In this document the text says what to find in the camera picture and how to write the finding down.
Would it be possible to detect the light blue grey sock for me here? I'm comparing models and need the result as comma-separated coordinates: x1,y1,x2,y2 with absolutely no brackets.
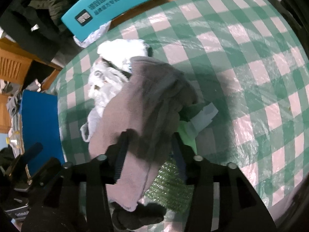
185,103,218,139

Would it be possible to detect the grey-pink fleece cloth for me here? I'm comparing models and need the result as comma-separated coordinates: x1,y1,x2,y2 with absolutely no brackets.
88,57,197,212

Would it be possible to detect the dark fuzzy sock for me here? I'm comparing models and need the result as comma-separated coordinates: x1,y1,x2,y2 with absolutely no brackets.
110,202,166,231

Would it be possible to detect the white patterned cloth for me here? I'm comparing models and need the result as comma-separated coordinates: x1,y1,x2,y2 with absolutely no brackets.
80,58,128,142

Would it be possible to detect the white cloth bundle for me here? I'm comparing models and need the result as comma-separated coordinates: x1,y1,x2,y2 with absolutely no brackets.
97,39,150,73

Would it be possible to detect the green bubble wrap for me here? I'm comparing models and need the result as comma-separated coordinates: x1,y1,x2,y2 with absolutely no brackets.
144,157,193,213

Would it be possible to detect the blue cardboard box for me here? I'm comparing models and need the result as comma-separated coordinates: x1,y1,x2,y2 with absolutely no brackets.
20,90,65,175

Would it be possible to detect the white plastic bag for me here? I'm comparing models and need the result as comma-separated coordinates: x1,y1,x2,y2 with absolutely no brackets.
73,21,112,48

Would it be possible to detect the green white checkered tablecloth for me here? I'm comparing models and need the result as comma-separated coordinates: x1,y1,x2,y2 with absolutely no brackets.
50,0,308,207

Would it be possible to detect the teal printed box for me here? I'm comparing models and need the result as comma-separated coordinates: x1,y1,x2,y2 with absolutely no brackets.
61,0,150,41

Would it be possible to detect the dark hanging jacket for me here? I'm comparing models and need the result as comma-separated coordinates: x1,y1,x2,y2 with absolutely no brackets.
1,0,81,67

